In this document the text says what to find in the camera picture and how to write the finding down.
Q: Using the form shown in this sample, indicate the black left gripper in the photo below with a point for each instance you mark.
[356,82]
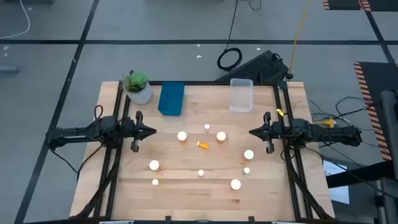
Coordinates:
[136,130]

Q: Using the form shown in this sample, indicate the black orange striped mat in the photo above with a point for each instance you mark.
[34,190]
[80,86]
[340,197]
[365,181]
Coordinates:
[382,77]
[345,4]

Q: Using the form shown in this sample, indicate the white paper sheet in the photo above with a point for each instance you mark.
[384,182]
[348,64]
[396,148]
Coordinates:
[337,193]

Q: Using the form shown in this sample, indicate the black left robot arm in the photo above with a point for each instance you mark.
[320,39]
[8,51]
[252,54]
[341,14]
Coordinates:
[71,135]

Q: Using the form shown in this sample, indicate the clear plastic bin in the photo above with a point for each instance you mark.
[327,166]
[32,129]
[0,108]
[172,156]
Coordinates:
[241,96]

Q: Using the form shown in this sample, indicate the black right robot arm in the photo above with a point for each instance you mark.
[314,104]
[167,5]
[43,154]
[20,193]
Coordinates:
[339,137]

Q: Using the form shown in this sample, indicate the small orange pill bottle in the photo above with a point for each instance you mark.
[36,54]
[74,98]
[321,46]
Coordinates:
[155,182]
[246,170]
[201,173]
[203,145]

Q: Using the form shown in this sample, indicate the yellow tag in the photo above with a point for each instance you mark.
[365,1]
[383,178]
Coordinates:
[280,112]

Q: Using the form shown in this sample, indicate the black metal beam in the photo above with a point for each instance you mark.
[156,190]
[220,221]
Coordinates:
[357,175]

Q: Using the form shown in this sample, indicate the blue plastic bin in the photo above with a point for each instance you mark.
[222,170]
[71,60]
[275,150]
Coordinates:
[171,99]

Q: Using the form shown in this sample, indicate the succulent in white patterned pot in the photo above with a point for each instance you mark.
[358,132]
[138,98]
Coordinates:
[140,95]

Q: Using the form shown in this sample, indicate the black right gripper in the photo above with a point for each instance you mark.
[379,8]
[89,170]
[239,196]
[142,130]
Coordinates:
[275,130]

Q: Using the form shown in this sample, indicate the black flat monitor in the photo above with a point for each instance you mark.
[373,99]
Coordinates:
[258,67]

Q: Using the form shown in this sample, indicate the large orange pill bottle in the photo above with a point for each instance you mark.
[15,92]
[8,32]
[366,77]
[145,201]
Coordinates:
[182,136]
[154,165]
[248,154]
[235,184]
[221,136]

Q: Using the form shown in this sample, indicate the small pink pill bottle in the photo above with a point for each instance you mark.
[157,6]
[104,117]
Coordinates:
[207,127]

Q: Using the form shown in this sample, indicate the grey metal post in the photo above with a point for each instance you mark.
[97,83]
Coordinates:
[390,124]

